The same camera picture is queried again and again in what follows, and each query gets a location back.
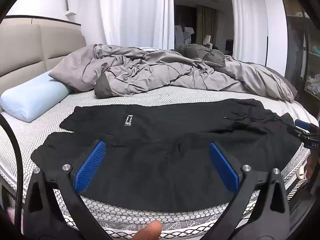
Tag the brown curtain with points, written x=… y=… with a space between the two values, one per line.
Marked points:
x=205 y=25

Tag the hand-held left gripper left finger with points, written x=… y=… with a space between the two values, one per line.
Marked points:
x=90 y=165

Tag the black pants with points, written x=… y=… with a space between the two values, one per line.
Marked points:
x=155 y=135

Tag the white honeycomb mattress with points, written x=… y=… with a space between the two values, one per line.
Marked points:
x=162 y=95

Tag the wide white curtain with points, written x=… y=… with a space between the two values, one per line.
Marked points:
x=130 y=12

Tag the light blue pillow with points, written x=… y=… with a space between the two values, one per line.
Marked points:
x=32 y=97

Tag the white chair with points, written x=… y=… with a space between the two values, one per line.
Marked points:
x=207 y=41

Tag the beige padded headboard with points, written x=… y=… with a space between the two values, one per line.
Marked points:
x=27 y=52

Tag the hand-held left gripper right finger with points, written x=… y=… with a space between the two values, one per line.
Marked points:
x=223 y=166

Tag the thin black pole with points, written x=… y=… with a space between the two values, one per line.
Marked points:
x=267 y=51

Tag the person's right hand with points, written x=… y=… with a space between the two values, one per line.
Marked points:
x=310 y=166

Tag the hanging clothes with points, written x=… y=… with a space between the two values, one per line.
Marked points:
x=183 y=33

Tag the person's left hand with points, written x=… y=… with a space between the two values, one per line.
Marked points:
x=149 y=231

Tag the grey duvet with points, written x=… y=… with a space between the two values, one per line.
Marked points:
x=150 y=72

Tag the dark wardrobe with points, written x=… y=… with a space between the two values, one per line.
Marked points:
x=302 y=47

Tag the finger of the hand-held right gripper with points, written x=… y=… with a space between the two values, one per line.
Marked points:
x=302 y=124
x=300 y=133

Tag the narrow white curtain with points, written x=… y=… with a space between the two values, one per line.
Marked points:
x=246 y=22

